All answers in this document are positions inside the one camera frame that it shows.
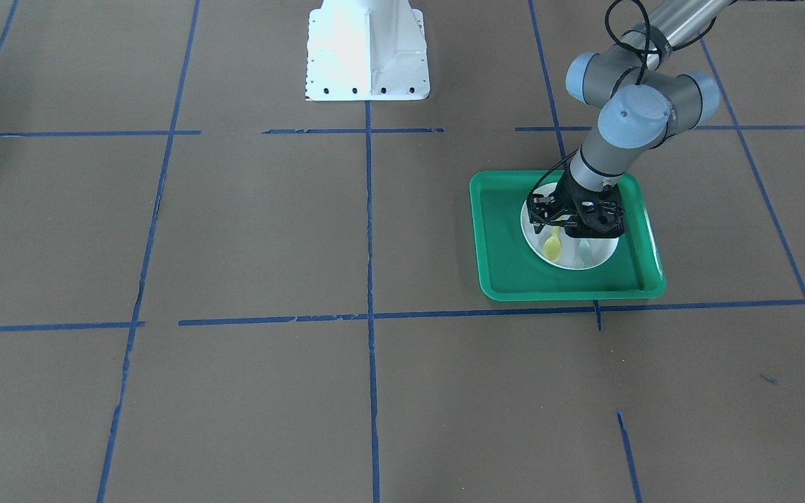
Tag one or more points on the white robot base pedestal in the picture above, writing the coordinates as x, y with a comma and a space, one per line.
366, 50

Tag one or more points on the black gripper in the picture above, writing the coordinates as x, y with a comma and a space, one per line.
564, 196

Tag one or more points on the yellow plastic spoon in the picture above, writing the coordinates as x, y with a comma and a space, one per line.
552, 248

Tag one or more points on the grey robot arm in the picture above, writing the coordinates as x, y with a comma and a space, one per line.
640, 108

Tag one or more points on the grey plastic fork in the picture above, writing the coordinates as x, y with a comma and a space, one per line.
585, 254

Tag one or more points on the green plastic tray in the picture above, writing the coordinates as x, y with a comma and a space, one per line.
511, 267

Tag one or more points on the white round plate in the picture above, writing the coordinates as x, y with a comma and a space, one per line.
570, 253

